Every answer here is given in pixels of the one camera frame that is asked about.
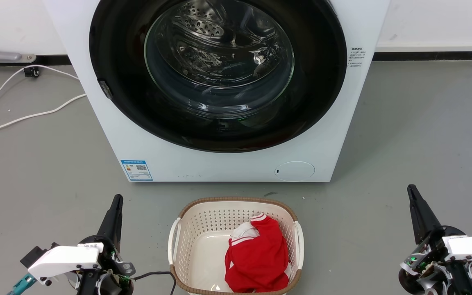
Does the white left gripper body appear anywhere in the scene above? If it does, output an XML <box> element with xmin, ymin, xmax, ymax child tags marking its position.
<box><xmin>27</xmin><ymin>235</ymin><xmax>136</xmax><ymax>295</ymax></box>

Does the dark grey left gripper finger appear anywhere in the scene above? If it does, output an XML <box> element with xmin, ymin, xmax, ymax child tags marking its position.
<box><xmin>110</xmin><ymin>194</ymin><xmax>124</xmax><ymax>250</ymax></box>
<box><xmin>97</xmin><ymin>194</ymin><xmax>118</xmax><ymax>249</ymax></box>

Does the stainless steel washer drum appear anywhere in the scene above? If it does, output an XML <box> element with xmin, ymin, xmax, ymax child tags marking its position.
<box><xmin>144</xmin><ymin>0</ymin><xmax>295</xmax><ymax>108</ymax></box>

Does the black round glass washer door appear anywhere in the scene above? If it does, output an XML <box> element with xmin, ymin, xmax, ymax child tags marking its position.
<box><xmin>89</xmin><ymin>0</ymin><xmax>347</xmax><ymax>153</ymax></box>

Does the white power cable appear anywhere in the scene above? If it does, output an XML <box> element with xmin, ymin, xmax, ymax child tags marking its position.
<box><xmin>0</xmin><ymin>93</ymin><xmax>87</xmax><ymax>138</ymax></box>

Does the small black text sticker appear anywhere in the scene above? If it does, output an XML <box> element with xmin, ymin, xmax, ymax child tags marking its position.
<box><xmin>348</xmin><ymin>47</ymin><xmax>367</xmax><ymax>68</ymax></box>

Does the red and white garment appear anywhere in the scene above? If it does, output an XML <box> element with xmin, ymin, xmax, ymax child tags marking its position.
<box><xmin>224</xmin><ymin>213</ymin><xmax>290</xmax><ymax>293</ymax></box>

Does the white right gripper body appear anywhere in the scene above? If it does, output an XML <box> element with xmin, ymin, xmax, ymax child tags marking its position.
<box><xmin>398</xmin><ymin>225</ymin><xmax>472</xmax><ymax>295</ymax></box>

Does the blue energy label sticker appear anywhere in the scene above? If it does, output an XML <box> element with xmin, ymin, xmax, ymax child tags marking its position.
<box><xmin>120</xmin><ymin>159</ymin><xmax>154</xmax><ymax>182</ymax></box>

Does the round white filter cover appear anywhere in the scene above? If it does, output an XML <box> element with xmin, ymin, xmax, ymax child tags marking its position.
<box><xmin>275</xmin><ymin>161</ymin><xmax>316</xmax><ymax>182</ymax></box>

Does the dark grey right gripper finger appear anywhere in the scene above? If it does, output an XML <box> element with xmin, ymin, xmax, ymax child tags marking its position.
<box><xmin>407</xmin><ymin>184</ymin><xmax>435</xmax><ymax>245</ymax></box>
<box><xmin>411</xmin><ymin>184</ymin><xmax>444</xmax><ymax>241</ymax></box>

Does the white front-load washing machine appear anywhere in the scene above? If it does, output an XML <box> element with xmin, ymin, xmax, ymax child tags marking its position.
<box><xmin>43</xmin><ymin>0</ymin><xmax>391</xmax><ymax>183</ymax></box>

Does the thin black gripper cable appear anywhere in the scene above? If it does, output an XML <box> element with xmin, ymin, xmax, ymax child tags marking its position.
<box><xmin>133</xmin><ymin>271</ymin><xmax>177</xmax><ymax>295</ymax></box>

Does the cream laundry basket brown rim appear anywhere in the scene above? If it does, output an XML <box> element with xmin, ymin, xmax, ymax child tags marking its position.
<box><xmin>168</xmin><ymin>197</ymin><xmax>304</xmax><ymax>295</ymax></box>

